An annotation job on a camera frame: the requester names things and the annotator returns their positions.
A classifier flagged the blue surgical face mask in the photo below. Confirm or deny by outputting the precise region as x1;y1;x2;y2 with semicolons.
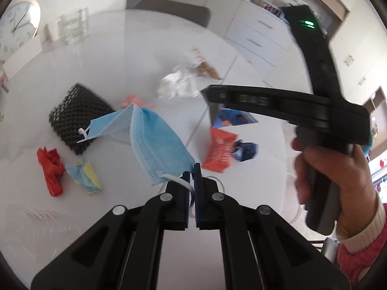
77;103;197;216

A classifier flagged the red paper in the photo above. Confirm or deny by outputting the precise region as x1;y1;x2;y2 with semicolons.
37;147;65;197

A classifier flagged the pink paper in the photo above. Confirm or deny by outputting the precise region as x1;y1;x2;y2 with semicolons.
121;95;154;109

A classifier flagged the black mesh foam pad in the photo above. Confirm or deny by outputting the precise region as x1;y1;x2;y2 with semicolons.
49;83;115;155

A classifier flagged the pink knit sleeve forearm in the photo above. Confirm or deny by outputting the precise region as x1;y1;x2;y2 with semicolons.
336;195;386;286

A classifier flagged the person's right hand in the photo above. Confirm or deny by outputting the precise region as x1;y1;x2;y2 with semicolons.
292;138;379;238

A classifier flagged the dark blue wrapper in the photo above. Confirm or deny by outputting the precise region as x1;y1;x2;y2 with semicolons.
231;139;259;162

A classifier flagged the crumpled blue yellow paper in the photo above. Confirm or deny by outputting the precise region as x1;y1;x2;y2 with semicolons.
66;160;102;195

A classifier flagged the white drawer cabinet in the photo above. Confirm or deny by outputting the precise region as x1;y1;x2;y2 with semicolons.
225;0;293;74

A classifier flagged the blue orange snack bag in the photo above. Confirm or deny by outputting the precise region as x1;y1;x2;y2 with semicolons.
211;109;258;128

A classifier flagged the orange snack wrapper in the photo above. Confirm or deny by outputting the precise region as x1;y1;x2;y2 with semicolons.
202;128;238;173

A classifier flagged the clear bag with snacks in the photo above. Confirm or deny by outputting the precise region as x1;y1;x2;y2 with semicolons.
184;47;222;80

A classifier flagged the crumpled white tissue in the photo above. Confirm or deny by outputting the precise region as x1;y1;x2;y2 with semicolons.
156;65;199;100

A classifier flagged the grey dining chair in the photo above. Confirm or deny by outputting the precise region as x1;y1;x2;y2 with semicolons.
134;0;211;28

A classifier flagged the white wall clock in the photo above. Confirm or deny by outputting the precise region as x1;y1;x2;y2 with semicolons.
0;0;41;62

